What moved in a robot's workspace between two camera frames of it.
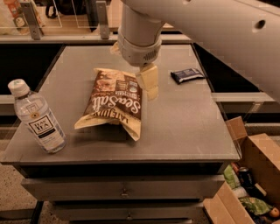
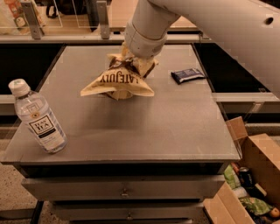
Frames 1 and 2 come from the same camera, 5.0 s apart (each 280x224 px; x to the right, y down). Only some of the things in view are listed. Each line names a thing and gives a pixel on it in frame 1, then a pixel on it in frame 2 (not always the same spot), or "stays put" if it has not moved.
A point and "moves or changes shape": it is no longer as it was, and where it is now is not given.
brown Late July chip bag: [115, 97] moves or changes shape
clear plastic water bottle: [33, 111] stays put
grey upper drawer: [151, 188] stays put
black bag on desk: [55, 8] stays put
